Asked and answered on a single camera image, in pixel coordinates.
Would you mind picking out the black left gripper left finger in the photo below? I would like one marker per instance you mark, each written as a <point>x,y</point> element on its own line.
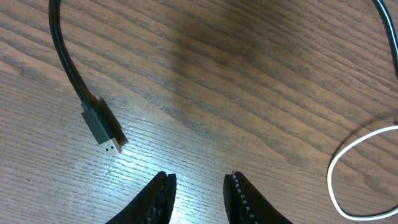
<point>152,205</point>

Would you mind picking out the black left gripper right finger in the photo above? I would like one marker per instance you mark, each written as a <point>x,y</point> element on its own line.
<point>244,204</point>

